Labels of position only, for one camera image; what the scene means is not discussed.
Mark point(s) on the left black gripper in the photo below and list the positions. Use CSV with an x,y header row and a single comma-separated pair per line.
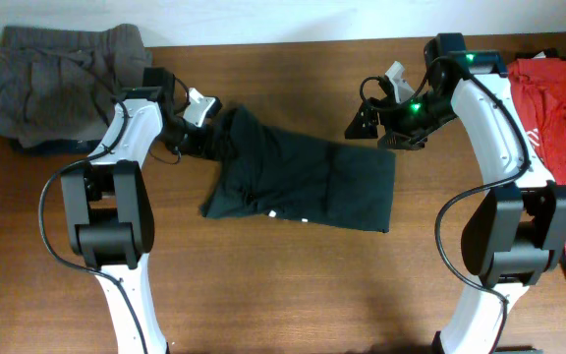
x,y
201,147

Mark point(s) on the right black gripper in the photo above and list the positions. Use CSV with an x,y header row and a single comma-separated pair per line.
x,y
393,125

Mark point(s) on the black Nike t-shirt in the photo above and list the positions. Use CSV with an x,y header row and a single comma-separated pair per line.
x,y
287,175

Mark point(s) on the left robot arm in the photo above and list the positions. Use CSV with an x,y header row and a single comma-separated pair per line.
x,y
110,222

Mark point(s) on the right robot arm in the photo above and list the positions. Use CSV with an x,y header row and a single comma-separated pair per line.
x,y
518,232

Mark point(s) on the folded dark navy garment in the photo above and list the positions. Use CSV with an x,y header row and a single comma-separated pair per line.
x,y
58,147

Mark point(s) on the folded grey shorts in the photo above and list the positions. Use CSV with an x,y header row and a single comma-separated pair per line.
x,y
59,85

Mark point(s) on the black logo t-shirt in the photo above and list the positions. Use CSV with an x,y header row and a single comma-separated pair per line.
x,y
546,53

